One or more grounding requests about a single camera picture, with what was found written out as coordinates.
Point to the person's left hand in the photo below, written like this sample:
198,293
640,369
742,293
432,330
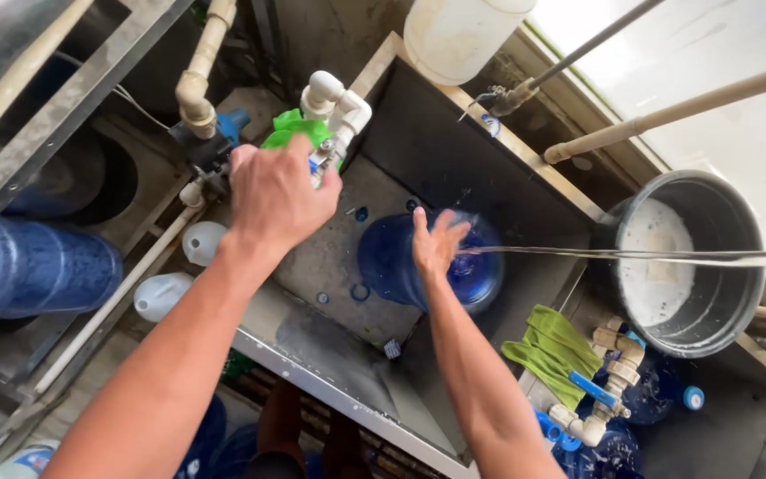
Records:
276,196

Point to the person's right hand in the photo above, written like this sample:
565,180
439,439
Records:
431,253

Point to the white PVC pipe valve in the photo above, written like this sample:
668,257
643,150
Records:
346,113

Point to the blue bottle cap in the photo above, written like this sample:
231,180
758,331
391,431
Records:
322,297
361,214
411,205

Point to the bright green cloth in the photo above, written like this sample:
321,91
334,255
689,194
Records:
293,126

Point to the blue and black water pump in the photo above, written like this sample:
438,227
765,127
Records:
213,143

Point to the small white plastic jug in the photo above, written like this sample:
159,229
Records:
203,243
160,296

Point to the small white label scrap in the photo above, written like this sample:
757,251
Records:
392,348

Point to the stainless steel sink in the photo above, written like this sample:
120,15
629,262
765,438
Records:
330,359

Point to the olive green cloth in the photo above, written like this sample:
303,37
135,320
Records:
549,352

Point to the thin white pipe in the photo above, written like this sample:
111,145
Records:
117,293

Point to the white plastic bucket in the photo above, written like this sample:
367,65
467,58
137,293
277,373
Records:
456,36

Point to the metal faucet pipe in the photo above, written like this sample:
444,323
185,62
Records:
556,70

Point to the person's legs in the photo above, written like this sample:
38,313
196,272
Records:
290,439

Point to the large blue water jug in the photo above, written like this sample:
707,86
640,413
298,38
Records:
30,269

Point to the blue jug with blue cap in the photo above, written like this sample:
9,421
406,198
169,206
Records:
655,392

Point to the long beige pipe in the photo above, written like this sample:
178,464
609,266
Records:
675,110

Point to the grey metal pot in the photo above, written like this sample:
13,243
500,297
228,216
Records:
722,293

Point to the labelled white blue jug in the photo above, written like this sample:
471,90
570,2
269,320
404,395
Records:
27,462

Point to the metal frame beam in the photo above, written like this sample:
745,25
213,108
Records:
70,113

